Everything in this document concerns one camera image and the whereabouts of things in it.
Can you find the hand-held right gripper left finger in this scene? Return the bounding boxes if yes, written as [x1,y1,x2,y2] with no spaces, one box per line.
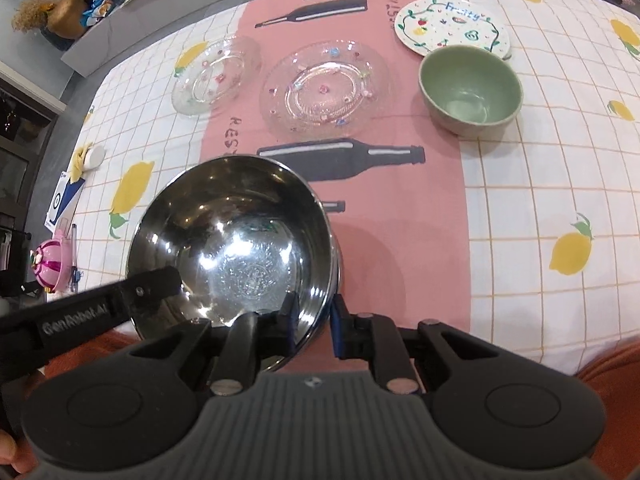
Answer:
[127,292,301,395]

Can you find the small flowered glass plate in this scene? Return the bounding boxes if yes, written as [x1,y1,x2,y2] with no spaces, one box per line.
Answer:
[171,35,262,116]

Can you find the dried flower bunch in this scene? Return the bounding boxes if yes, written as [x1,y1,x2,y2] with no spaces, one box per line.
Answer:
[12,0,56,34]

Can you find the blue snack packet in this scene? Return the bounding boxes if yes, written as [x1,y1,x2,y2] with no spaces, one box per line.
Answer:
[80,0,127,27]

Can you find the person's left hand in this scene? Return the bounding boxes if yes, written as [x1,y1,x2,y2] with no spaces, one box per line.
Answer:
[0,429,36,476]

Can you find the stainless steel bowl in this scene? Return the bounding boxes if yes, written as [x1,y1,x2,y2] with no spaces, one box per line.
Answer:
[125,155,344,373]

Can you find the blue and white box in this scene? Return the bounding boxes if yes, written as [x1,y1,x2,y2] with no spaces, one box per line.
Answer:
[45,170,84,232]

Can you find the green ceramic bowl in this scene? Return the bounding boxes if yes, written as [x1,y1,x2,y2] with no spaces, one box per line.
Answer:
[418,45,524,137]

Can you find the white round holder yellow flower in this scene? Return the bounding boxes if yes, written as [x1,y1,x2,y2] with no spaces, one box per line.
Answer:
[71,141,106,182]

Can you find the grey marble counter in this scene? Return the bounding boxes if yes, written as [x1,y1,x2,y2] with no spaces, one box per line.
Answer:
[62,0,252,79]

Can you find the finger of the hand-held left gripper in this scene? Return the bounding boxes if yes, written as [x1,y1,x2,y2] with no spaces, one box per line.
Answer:
[119,266,182,322]

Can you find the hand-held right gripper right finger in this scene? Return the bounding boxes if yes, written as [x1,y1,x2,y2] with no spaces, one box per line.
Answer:
[330,293,507,395]

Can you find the white painted plate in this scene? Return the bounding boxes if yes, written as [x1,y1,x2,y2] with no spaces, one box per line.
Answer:
[394,0,514,59]

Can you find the dark cabinet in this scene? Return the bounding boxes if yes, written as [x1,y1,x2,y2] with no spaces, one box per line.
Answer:
[0,66,67,241]

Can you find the pink bottle-print cloth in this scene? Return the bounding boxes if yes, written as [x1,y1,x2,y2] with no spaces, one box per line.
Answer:
[200,0,472,376]

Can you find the golden brown vase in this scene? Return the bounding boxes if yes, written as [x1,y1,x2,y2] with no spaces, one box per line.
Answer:
[46,0,92,39]

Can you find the pink round toy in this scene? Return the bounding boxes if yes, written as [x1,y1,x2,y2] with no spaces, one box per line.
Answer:
[31,230,76,294]

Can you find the lemon-print checked tablecloth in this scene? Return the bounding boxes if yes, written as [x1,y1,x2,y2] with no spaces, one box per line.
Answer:
[70,0,640,377]

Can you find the person's orange clothing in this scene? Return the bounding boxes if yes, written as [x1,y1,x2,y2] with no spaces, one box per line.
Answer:
[30,327,640,411]

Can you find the large flowered glass plate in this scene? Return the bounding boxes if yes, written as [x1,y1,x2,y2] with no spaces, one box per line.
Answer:
[259,39,392,140]

